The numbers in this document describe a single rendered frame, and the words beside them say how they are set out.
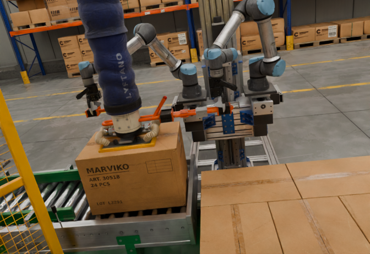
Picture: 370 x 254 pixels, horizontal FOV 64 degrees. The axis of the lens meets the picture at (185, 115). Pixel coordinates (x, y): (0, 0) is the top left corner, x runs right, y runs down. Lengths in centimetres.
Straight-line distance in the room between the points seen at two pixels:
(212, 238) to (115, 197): 64
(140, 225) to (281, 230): 77
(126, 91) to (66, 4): 801
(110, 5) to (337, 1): 947
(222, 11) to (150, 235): 158
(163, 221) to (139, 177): 29
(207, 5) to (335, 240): 165
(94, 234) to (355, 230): 140
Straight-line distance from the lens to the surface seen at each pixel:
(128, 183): 184
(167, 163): 173
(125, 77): 170
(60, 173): 250
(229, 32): 193
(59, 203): 231
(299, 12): 1039
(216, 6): 229
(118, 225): 185
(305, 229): 173
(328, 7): 1063
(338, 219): 182
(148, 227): 182
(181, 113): 177
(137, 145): 177
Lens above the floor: 171
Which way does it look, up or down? 21 degrees down
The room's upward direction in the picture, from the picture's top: 9 degrees counter-clockwise
